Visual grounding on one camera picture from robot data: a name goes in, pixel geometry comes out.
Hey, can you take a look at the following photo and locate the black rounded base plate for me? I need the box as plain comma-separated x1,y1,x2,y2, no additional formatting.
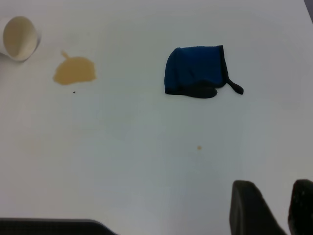
0,217,120,235

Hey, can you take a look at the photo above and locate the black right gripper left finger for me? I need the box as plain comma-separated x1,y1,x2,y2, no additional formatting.
229,180,289,235

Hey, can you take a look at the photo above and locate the white paper coffee cup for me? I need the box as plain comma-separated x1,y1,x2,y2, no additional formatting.
0,16,42,63

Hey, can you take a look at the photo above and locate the tan coffee spill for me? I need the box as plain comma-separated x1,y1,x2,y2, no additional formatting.
52,50,97,86

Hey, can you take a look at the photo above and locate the blue cloth with black trim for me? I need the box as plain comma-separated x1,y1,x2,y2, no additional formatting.
164,45,245,99

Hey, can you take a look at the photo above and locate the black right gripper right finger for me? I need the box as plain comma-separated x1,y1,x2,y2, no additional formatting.
287,179,313,235

